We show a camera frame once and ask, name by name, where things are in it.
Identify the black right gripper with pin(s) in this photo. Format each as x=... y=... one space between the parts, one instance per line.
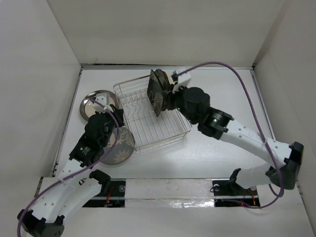
x=170 y=96

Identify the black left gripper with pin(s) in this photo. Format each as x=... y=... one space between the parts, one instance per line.
x=118 y=114

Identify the beige plate leaf pattern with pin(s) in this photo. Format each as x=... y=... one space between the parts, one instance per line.
x=170 y=79

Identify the grey plate tree pattern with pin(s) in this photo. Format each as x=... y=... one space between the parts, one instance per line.
x=123 y=148

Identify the cream plate brown metallic rim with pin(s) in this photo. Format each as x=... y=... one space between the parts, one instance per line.
x=87 y=108

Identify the cream plate black striped rim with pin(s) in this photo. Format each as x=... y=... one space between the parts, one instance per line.
x=164 y=83

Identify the black square floral plate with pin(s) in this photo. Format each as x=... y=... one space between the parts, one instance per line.
x=153 y=85

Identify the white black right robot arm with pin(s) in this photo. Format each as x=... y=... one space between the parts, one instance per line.
x=282 y=160

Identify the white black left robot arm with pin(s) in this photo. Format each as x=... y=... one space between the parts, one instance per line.
x=78 y=181

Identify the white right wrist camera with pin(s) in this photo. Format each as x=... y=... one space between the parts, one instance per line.
x=180 y=79

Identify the steel wire dish rack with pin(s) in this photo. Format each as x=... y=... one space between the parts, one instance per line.
x=147 y=129

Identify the silver front table rail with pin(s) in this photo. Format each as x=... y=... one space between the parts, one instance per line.
x=173 y=193

